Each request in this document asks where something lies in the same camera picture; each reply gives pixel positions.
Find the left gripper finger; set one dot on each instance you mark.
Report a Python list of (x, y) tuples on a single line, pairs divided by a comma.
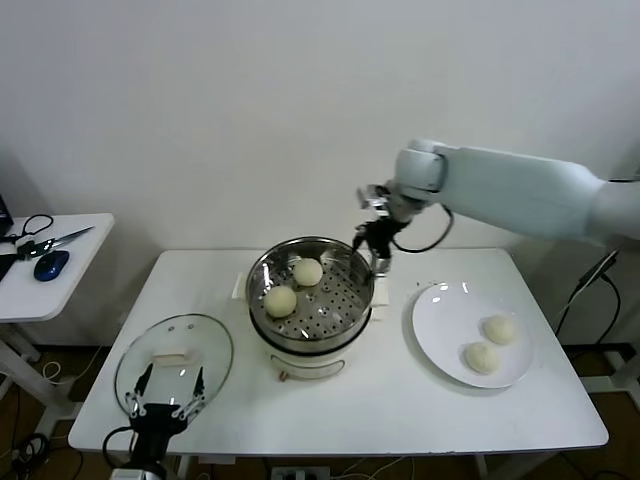
[(141, 384), (200, 385)]

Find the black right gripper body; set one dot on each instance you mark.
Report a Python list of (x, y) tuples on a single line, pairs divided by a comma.
[(382, 232)]

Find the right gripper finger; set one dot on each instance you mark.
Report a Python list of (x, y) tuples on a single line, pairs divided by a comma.
[(382, 262), (359, 237)]

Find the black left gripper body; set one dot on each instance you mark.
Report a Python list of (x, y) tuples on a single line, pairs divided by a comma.
[(157, 420)]

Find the round glass pot lid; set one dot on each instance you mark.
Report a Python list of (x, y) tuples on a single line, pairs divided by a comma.
[(175, 380)]

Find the white steamed baozi bun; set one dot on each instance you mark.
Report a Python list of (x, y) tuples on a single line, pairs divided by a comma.
[(280, 301), (481, 358), (499, 330), (307, 272)]

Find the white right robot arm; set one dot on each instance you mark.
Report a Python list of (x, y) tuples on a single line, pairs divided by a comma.
[(500, 185)]

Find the stainless steel steamer basket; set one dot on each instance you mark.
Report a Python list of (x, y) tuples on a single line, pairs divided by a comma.
[(345, 300)]

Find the large white plate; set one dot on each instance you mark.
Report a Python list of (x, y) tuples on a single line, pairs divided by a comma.
[(450, 335)]

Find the white electric cooker base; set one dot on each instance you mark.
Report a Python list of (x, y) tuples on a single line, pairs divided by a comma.
[(305, 357)]

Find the white side table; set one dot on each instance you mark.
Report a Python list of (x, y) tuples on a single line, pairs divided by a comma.
[(55, 295)]

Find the blue computer mouse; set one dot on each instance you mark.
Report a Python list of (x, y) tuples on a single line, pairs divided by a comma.
[(50, 265)]

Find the black device with lights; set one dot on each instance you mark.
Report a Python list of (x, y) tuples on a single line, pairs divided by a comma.
[(30, 250)]

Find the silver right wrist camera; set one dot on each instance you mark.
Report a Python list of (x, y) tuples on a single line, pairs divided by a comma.
[(375, 202)]

